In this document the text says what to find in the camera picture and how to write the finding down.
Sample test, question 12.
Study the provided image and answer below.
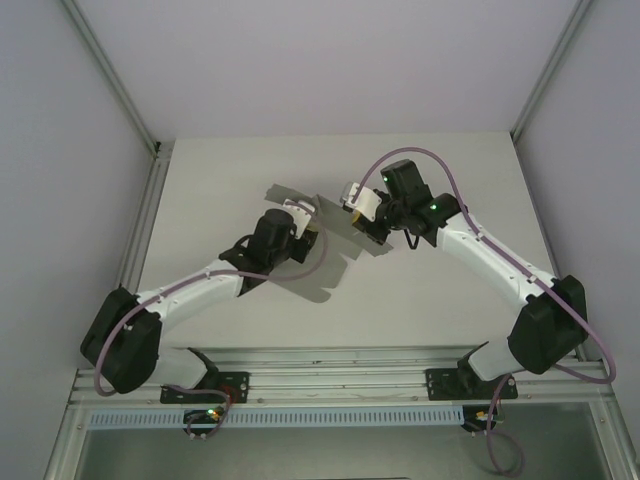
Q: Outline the small circuit board with LED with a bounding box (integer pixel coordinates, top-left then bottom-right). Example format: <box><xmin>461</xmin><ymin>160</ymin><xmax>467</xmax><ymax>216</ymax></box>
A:
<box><xmin>183</xmin><ymin>407</ymin><xmax>226</xmax><ymax>424</ymax></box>
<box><xmin>462</xmin><ymin>405</ymin><xmax>506</xmax><ymax>432</ymax></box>

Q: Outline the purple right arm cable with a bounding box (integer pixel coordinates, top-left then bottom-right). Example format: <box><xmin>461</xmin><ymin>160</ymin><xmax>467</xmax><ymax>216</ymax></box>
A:
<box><xmin>352</xmin><ymin>146</ymin><xmax>617</xmax><ymax>385</ymax></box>

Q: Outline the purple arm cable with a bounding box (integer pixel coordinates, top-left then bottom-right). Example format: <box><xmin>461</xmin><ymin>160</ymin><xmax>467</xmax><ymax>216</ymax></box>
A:
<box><xmin>93</xmin><ymin>199</ymin><xmax>331</xmax><ymax>399</ymax></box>
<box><xmin>352</xmin><ymin>146</ymin><xmax>617</xmax><ymax>385</ymax></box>

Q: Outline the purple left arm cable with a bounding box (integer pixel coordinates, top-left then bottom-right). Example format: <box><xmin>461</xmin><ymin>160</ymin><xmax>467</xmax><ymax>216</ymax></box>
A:
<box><xmin>93</xmin><ymin>199</ymin><xmax>331</xmax><ymax>399</ymax></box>

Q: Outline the aluminium table side rail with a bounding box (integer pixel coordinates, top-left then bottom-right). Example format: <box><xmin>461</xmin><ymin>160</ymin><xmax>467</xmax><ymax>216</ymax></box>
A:
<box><xmin>509</xmin><ymin>130</ymin><xmax>589</xmax><ymax>361</ymax></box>
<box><xmin>119</xmin><ymin>139</ymin><xmax>174</xmax><ymax>291</ymax></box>

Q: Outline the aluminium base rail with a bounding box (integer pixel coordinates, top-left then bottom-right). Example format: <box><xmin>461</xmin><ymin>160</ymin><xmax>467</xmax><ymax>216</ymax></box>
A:
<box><xmin>69</xmin><ymin>347</ymin><xmax>616</xmax><ymax>406</ymax></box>

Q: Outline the short purple base cable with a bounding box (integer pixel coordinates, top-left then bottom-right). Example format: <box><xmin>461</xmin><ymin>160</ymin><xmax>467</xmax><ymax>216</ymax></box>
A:
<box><xmin>159</xmin><ymin>383</ymin><xmax>236</xmax><ymax>442</ymax></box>

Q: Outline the pale blue slotted cable duct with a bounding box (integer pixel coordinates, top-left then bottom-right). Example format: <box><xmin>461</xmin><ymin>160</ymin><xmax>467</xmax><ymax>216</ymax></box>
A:
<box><xmin>87</xmin><ymin>405</ymin><xmax>466</xmax><ymax>430</ymax></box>

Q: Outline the aluminium frame post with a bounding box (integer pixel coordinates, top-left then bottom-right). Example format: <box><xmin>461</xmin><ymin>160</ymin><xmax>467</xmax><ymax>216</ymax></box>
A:
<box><xmin>59</xmin><ymin>0</ymin><xmax>164</xmax><ymax>156</ymax></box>
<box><xmin>509</xmin><ymin>0</ymin><xmax>596</xmax><ymax>144</ymax></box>

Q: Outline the grey metal lower frame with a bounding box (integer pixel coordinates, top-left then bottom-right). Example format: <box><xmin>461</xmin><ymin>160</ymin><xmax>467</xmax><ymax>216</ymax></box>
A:
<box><xmin>42</xmin><ymin>399</ymin><xmax>640</xmax><ymax>480</ymax></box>

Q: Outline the long purple base cable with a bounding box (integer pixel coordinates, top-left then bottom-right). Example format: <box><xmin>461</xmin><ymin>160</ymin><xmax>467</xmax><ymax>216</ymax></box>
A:
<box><xmin>469</xmin><ymin>377</ymin><xmax>526</xmax><ymax>474</ymax></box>

